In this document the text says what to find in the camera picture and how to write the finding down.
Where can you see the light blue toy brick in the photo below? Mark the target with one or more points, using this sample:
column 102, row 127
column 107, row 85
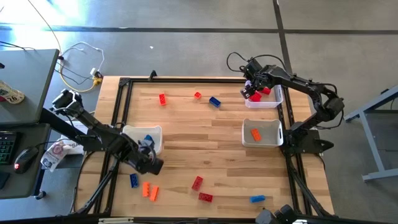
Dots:
column 257, row 198

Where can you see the grey metal stand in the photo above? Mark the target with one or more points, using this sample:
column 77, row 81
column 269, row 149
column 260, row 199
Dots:
column 379, row 175

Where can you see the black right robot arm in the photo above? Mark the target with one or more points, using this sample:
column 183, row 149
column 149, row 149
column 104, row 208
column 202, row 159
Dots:
column 304, row 85

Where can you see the white numbered tag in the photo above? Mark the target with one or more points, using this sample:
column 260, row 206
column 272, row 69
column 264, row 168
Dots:
column 12, row 96

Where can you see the black keyboard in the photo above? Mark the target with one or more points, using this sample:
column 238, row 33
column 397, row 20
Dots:
column 7, row 147

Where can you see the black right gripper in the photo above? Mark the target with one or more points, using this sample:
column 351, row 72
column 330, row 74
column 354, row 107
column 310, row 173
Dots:
column 269, row 76

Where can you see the crumpled snack bag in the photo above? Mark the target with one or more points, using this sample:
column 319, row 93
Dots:
column 54, row 154

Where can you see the black computer mouse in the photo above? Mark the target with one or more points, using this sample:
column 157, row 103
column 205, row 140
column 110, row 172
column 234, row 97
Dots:
column 25, row 158

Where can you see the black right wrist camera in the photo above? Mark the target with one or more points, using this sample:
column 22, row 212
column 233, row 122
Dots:
column 252, row 68

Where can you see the black aluminium table frame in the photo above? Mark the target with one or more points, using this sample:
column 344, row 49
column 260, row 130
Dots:
column 186, row 80

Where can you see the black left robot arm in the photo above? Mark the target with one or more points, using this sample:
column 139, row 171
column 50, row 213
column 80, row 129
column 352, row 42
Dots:
column 99, row 135

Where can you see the clear plastic bin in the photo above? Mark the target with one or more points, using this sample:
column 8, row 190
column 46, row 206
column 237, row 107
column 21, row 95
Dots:
column 270, row 102

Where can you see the white paper sheet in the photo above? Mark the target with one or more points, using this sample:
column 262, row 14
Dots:
column 76, row 146

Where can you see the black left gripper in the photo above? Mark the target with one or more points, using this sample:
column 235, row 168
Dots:
column 147, row 163

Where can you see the white plastic bin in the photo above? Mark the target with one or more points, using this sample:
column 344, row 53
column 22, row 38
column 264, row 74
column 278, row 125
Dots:
column 270, row 137
column 133, row 132

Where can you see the small orange toy brick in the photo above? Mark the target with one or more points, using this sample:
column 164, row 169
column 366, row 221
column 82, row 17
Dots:
column 197, row 95

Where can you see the black clamp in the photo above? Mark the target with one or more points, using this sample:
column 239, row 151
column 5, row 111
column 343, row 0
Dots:
column 152, row 75

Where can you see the grey desk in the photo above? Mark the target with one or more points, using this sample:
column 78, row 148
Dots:
column 28, row 71

